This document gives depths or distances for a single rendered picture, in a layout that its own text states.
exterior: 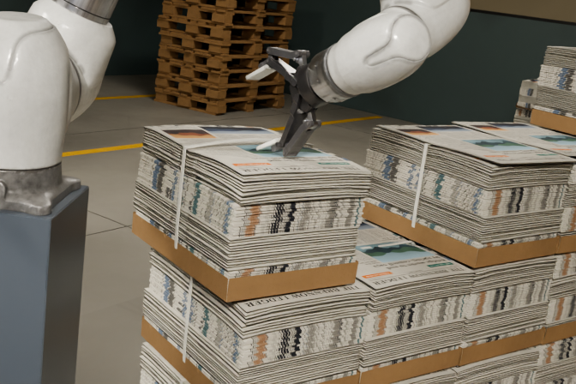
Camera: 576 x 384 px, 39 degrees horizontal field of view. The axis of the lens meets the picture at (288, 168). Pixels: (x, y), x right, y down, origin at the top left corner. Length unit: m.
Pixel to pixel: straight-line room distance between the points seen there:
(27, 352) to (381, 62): 0.68
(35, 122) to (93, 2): 0.27
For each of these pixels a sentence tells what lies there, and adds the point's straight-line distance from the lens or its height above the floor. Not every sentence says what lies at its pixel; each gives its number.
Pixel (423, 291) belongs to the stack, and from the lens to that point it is 1.68.
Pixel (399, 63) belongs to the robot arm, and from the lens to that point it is 1.20.
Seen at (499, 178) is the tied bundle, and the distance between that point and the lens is 1.75.
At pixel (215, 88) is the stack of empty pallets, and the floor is 0.26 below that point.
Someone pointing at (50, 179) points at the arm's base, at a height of 1.04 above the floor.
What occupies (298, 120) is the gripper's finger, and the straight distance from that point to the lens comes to 1.42.
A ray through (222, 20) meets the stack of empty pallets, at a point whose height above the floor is 0.92.
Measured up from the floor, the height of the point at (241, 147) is 1.06.
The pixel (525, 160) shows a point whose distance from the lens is 1.79.
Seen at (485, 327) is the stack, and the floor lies 0.69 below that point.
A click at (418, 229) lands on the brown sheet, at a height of 0.87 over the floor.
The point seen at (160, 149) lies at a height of 1.03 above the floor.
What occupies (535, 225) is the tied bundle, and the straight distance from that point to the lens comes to 1.89.
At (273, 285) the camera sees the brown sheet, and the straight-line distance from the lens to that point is 1.43.
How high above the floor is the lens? 1.38
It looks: 13 degrees down
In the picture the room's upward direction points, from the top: 7 degrees clockwise
